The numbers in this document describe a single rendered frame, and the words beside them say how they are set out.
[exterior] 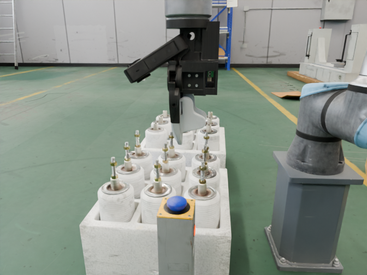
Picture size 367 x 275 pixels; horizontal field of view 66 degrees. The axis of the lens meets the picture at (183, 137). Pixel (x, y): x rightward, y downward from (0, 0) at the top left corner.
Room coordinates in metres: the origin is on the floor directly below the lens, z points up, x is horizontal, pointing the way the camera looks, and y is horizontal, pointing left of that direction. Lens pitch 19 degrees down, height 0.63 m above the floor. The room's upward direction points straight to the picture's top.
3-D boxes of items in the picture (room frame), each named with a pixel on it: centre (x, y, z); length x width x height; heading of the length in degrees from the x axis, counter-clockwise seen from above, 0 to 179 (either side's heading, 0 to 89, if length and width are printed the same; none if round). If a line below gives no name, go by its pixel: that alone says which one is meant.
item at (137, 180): (0.81, 0.17, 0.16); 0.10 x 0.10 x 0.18
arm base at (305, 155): (0.74, -0.37, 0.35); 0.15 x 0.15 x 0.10
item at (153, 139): (1.22, 0.12, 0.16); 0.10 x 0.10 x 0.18
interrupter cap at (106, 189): (0.69, 0.19, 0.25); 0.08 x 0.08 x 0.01
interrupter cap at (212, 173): (0.78, -0.06, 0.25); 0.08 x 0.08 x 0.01
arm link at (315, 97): (0.73, -0.37, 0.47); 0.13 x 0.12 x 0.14; 17
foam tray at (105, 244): (0.79, 0.05, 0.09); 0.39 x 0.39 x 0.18; 83
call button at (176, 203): (0.50, 0.01, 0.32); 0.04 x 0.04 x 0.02
